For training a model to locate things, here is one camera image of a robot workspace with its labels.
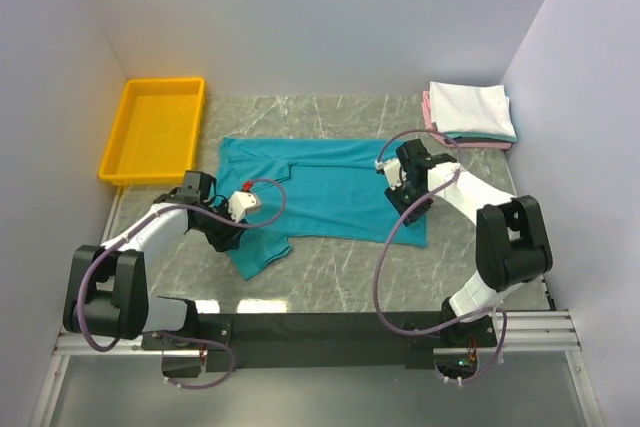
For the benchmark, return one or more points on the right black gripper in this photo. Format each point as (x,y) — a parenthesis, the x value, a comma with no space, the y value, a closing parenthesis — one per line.
(409,204)

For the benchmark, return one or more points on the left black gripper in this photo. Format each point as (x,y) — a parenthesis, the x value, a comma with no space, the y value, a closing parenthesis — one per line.
(223,235)

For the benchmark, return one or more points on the teal polo t shirt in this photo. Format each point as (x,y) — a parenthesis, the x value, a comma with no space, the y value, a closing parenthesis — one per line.
(308,188)

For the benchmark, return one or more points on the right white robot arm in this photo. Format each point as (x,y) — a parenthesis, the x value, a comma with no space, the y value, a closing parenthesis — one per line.
(511,241)

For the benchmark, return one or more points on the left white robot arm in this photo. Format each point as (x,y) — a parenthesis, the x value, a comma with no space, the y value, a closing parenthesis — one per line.
(107,286)

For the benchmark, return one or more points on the teal folded t shirt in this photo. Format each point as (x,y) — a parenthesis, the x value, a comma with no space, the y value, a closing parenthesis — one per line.
(480,138)

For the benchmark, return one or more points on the pink folded t shirt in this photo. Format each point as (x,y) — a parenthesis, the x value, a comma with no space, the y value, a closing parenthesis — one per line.
(440,137)

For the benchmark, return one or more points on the white folded t shirt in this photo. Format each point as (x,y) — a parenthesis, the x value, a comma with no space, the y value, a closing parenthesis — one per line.
(471,111)

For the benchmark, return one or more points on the black base bar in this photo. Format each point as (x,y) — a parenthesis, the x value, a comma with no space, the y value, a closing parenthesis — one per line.
(310,340)

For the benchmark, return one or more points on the yellow plastic bin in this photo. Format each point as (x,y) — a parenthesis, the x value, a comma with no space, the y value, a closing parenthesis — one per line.
(154,137)

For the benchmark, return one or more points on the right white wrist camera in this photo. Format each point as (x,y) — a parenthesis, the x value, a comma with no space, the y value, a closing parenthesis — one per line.
(393,172)

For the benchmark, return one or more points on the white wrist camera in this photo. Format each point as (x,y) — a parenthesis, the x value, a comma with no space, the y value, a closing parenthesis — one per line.
(393,172)
(243,202)

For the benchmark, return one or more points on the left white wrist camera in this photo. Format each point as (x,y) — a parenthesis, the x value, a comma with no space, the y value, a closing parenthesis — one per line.
(243,202)

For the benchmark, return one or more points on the aluminium frame rail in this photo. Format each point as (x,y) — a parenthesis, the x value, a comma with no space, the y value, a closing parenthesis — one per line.
(541,381)

